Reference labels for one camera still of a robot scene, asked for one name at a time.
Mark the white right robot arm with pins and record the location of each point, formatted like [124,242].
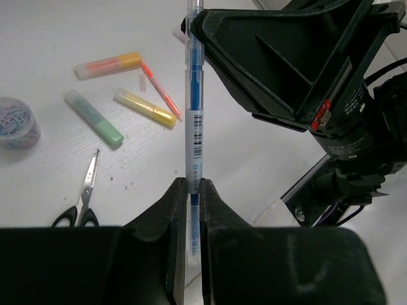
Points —
[367,144]

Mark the black handled scissors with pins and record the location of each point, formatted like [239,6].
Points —
[81,214]

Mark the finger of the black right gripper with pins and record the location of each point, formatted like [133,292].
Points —
[184,26]

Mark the purple highlighter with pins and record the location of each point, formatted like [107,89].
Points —
[178,34]

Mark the yellow highlighter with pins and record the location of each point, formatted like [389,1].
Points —
[145,108]

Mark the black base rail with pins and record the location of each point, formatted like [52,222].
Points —
[299,199]

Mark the orange highlighter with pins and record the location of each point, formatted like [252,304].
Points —
[107,65]

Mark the green highlighter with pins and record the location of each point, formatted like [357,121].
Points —
[95,119]

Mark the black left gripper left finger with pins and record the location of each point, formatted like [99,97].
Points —
[155,273]

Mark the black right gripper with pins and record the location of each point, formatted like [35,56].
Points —
[296,67]

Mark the clear pen cap by pens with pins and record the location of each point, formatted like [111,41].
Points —
[142,83]

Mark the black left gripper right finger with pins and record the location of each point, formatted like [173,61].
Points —
[214,212]

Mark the blue pen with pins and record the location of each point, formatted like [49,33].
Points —
[194,128]

